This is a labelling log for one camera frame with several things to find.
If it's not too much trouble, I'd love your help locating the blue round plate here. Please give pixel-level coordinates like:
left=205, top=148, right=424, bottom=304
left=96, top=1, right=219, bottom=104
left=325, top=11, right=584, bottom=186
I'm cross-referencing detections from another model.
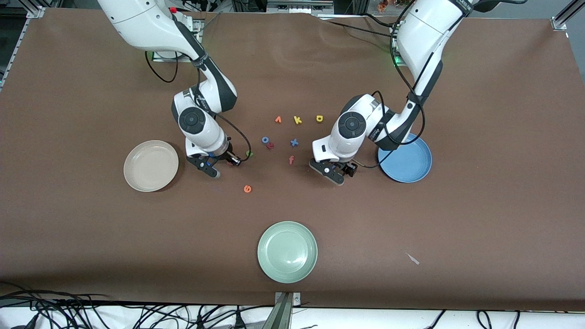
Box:
left=378, top=132, right=433, bottom=183

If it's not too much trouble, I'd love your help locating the beige brown round plate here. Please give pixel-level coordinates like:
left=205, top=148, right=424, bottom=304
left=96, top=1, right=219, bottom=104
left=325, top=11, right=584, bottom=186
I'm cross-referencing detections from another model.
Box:
left=123, top=140, right=180, bottom=192

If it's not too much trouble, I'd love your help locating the pale green round plate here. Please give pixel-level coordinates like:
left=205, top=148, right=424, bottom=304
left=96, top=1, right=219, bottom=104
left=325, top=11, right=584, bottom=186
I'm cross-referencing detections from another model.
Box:
left=257, top=221, right=318, bottom=284

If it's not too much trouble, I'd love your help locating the brown table cover sheet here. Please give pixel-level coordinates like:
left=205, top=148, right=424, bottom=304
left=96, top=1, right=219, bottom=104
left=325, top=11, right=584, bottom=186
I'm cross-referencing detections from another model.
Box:
left=0, top=8, right=585, bottom=312

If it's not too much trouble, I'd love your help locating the aluminium corner profile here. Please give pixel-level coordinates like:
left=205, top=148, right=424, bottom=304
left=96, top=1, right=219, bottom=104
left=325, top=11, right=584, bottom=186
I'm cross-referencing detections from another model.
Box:
left=551, top=0, right=585, bottom=32
left=25, top=0, right=46, bottom=19

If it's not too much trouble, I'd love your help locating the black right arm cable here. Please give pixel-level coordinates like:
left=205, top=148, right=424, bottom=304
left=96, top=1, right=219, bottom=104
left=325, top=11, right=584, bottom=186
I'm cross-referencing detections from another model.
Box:
left=145, top=50, right=253, bottom=163

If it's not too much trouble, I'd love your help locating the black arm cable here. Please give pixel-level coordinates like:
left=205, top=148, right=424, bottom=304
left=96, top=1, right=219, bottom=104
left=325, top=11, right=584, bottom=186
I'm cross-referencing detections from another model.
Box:
left=356, top=0, right=426, bottom=169
left=145, top=50, right=253, bottom=163

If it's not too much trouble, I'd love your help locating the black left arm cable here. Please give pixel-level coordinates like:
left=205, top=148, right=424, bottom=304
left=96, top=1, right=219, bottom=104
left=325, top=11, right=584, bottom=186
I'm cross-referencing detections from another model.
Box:
left=356, top=0, right=426, bottom=169

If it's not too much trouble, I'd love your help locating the thin black base cable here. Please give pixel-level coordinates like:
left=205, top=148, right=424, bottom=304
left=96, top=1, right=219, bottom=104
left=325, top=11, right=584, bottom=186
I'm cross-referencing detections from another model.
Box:
left=319, top=13, right=403, bottom=39

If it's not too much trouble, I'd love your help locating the grey metal bracket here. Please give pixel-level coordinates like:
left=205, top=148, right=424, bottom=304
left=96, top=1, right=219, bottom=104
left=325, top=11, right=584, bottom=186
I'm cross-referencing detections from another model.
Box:
left=273, top=292, right=302, bottom=329

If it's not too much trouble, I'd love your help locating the black cable tangle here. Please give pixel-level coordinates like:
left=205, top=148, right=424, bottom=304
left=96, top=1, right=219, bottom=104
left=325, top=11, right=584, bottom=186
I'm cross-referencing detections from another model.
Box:
left=0, top=281, right=275, bottom=329

